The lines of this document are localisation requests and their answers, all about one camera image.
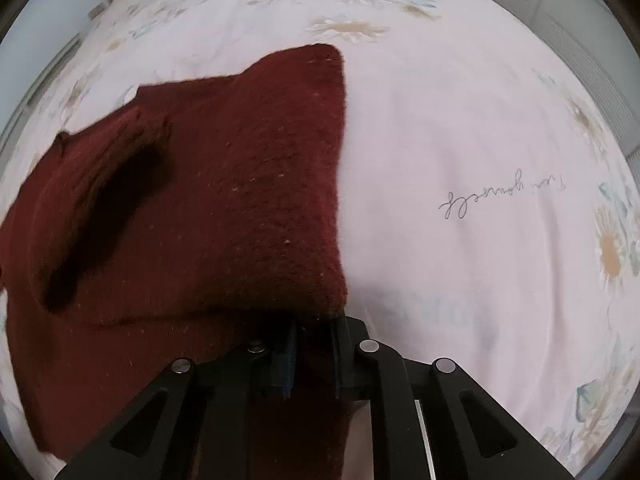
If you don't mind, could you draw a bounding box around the dark red knitted sweater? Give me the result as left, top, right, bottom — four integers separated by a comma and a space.
1, 44, 346, 460

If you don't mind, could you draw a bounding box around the pink floral bed sheet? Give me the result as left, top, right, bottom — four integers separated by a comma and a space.
1, 0, 639, 479

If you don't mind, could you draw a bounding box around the white wardrobe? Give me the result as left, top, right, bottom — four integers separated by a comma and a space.
494, 0, 639, 158

